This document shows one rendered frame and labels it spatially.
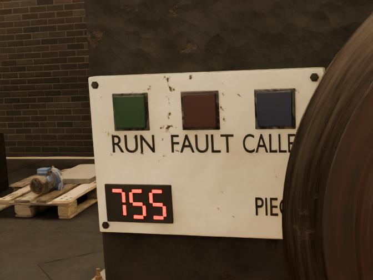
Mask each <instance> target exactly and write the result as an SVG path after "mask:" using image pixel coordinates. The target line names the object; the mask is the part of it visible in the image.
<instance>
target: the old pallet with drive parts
mask: <svg viewBox="0 0 373 280"><path fill-rule="evenodd" d="M36 176H38V175H37V174H35V175H33V176H30V177H28V178H26V179H23V180H21V181H20V182H16V183H14V184H12V185H10V186H9V187H12V188H13V189H14V191H13V193H11V194H9V195H7V196H5V197H3V198H0V211H2V210H4V209H6V208H8V207H10V206H12V205H15V206H14V209H15V212H16V217H33V216H35V215H37V214H39V213H41V212H43V211H45V210H46V209H48V208H50V207H52V206H58V215H59V218H64V219H70V218H72V217H74V216H76V215H77V214H78V213H80V212H81V211H83V210H85V209H86V208H88V207H89V206H91V205H92V204H94V203H95V202H97V201H98V197H97V183H96V181H94V182H92V183H90V184H64V188H62V191H61V190H58V191H55V190H54V189H51V190H48V191H46V192H44V193H41V194H35V193H33V192H32V191H31V189H30V187H29V183H30V181H31V179H32V178H34V177H36ZM84 194H87V199H86V201H84V202H82V203H81V204H79V205H77V200H76V199H77V198H79V197H81V196H82V195H84Z"/></svg>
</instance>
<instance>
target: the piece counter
mask: <svg viewBox="0 0 373 280"><path fill-rule="evenodd" d="M112 190H113V192H122V190H121V189H112ZM141 192H142V190H141V189H133V190H132V193H141ZM132 193H130V192H129V199H130V202H133V195H132ZM152 193H162V190H152ZM152 193H149V201H150V203H153V196H152ZM122 201H123V202H125V192H122ZM133 205H134V206H143V204H142V203H137V202H133ZM153 206H163V204H162V203H153ZM123 215H127V214H126V206H125V205H123ZM143 216H146V209H145V206H143ZM143 216H134V218H139V219H143ZM163 216H166V206H163ZM163 216H154V219H163Z"/></svg>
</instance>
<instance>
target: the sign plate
mask: <svg viewBox="0 0 373 280"><path fill-rule="evenodd" d="M324 73H325V67H311V68H284V69H256V70H242V71H214V72H186V73H159V74H131V75H117V76H94V77H89V78H88V82H89V96H90V110H91V118H92V132H93V147H94V161H95V175H96V183H97V197H98V212H99V226H100V231H101V232H120V233H147V234H173V235H187V236H213V237H240V238H266V239H283V232H282V203H283V190H284V181H285V174H286V168H287V165H288V160H289V155H290V151H291V147H292V145H293V141H294V137H295V134H296V131H297V128H298V126H299V123H300V120H301V118H302V116H303V113H304V110H305V108H306V106H307V104H308V102H309V100H310V98H311V96H312V94H313V92H314V90H315V88H316V86H317V84H318V83H319V81H320V79H321V78H322V76H323V74H324ZM280 91H291V92H292V111H293V126H291V127H258V117H257V101H256V93H257V92H280ZM204 93H215V97H216V121H217V127H205V128H185V127H184V112H183V94H204ZM114 96H145V113H146V122H147V127H146V128H116V125H115V109H114ZM112 189H121V190H122V192H125V202H123V201H122V192H113V190H112ZM133 189H141V190H142V192H141V193H132V190H133ZM152 190H162V193H152ZM129 192H130V193H132V195H133V202H137V203H142V204H143V206H145V209H146V216H143V206H134V205H133V202H130V199H129ZM149 193H152V196H153V203H162V204H163V206H166V216H163V206H153V203H150V201H149ZM123 205H125V206H126V214H127V215H123ZM134 216H143V219H139V218H134ZM154 216H163V219H154Z"/></svg>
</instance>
